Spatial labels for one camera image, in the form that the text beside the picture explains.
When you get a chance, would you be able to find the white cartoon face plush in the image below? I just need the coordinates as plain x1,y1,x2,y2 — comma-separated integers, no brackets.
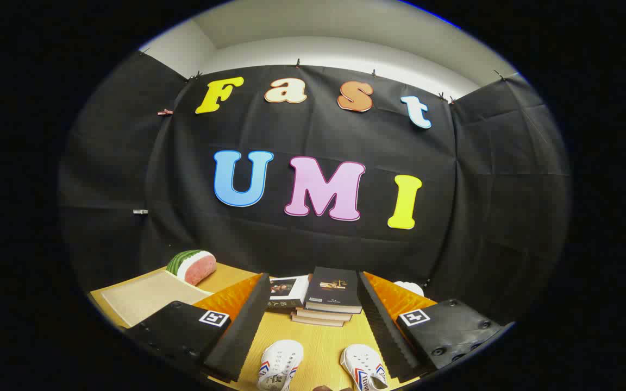
393,281,425,297

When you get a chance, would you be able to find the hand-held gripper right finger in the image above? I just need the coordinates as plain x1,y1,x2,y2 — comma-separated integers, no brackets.
357,271,515,383

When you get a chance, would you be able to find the black backdrop cloth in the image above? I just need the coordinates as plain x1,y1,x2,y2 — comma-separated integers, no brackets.
58,52,572,326

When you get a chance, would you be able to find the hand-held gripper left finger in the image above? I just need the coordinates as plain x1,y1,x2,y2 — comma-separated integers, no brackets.
123,273,272,383

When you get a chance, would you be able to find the white canvas shoe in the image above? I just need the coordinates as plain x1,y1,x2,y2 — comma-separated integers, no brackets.
340,344,389,391
256,340,304,391

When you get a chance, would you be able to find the beige fabric storage box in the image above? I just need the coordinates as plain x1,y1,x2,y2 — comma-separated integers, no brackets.
90,268,213,329

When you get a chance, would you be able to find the black cover book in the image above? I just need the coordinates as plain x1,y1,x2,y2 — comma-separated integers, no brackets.
305,266,364,314

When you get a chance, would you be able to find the white portrait cover book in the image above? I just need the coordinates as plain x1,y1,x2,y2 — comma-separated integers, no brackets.
267,275,310,310

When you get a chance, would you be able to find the watermelon slice plush toy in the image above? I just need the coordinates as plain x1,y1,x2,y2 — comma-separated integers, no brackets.
166,250,217,286

